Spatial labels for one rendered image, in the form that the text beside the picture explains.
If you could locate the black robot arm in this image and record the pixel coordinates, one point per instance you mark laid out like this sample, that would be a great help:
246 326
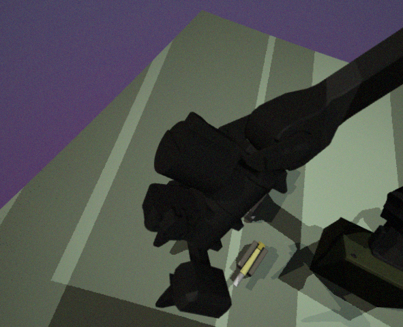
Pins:
284 133

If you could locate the dark grey cylinder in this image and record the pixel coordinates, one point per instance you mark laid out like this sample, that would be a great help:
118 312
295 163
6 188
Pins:
248 264

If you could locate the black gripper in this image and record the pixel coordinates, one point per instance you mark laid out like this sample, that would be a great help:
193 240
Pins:
196 287

